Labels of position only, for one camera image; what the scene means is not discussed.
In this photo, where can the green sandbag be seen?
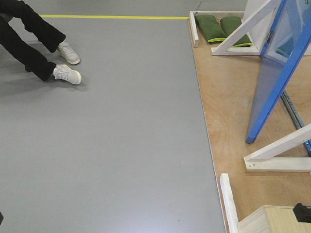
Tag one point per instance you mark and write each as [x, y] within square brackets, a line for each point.
[229, 25]
[211, 29]

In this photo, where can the left green sandbag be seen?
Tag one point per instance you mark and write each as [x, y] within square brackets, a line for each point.
[211, 29]

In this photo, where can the white wooden brace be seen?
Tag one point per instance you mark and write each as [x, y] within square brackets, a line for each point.
[257, 20]
[266, 159]

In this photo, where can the white sneaker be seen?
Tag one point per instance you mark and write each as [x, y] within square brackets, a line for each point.
[64, 72]
[67, 52]

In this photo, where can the plywood base platform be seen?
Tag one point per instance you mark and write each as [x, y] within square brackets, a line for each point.
[227, 86]

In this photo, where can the near white edge batten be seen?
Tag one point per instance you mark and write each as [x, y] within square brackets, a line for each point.
[230, 207]

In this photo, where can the far white wooden brace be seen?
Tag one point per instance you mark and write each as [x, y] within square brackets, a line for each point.
[257, 20]

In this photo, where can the near black trouser leg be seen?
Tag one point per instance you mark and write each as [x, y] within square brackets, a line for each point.
[27, 55]

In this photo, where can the near white wooden brace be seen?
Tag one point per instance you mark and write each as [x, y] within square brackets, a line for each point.
[266, 159]

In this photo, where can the black trouser leg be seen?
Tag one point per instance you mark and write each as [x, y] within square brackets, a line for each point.
[33, 22]
[27, 55]

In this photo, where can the far white sneaker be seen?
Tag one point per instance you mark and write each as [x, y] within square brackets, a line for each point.
[67, 52]

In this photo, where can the white edge batten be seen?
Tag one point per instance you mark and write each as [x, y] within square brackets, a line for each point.
[193, 30]
[230, 207]

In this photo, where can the near white sneaker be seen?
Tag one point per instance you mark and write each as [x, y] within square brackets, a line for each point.
[64, 72]

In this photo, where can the far white edge batten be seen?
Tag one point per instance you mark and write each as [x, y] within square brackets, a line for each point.
[193, 30]

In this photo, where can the black object at left edge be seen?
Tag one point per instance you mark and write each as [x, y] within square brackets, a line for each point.
[1, 218]

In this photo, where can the light wooden box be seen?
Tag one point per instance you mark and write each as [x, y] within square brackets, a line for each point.
[273, 219]

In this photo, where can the right green sandbag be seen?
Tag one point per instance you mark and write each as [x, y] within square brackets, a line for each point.
[229, 25]

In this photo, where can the metal floor rail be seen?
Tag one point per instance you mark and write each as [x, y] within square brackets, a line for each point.
[291, 109]

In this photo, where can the blue door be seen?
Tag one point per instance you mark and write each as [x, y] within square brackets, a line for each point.
[289, 38]

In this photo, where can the black device corner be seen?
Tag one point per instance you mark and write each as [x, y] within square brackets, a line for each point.
[302, 213]

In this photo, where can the far black trouser leg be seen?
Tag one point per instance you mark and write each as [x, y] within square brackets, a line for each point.
[33, 22]

